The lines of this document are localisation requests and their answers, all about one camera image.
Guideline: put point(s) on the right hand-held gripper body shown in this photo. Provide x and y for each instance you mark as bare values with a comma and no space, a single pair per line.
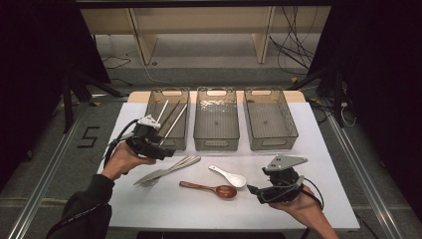
282,186

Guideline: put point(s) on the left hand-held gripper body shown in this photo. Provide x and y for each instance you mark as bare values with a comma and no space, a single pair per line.
146,139

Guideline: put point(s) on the black curtain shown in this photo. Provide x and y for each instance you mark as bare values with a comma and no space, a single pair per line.
381,66
33,66

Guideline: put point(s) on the white ceramic spoon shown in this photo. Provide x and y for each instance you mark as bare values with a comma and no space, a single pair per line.
235,180

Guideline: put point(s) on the stainless steel knife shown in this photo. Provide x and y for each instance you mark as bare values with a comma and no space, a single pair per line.
156,175

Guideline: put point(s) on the yellow tape piece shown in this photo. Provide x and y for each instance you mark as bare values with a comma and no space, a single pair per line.
96,104
294,80

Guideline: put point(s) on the black metal stand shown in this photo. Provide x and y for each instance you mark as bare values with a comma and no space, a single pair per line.
68,106
337,99

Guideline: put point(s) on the smoky clear plastic bin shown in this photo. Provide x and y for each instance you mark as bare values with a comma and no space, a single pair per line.
179,132
269,121
216,121

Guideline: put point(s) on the white chopstick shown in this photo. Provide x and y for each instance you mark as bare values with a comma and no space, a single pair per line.
174,123
163,111

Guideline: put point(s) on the person's left hand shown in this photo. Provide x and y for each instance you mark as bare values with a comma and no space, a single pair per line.
122,162

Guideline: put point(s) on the aluminium floor rail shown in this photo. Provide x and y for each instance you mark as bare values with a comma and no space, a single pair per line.
40,189
365,176

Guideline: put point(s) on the brown wooden spoon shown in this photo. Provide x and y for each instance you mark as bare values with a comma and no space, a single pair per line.
226,191

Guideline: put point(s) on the light wooden furniture frame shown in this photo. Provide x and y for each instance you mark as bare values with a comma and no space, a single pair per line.
146,40

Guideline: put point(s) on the long metal rod tool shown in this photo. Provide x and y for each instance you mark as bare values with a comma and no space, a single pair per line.
189,162

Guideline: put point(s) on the person's right hand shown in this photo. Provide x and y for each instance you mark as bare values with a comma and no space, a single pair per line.
308,209

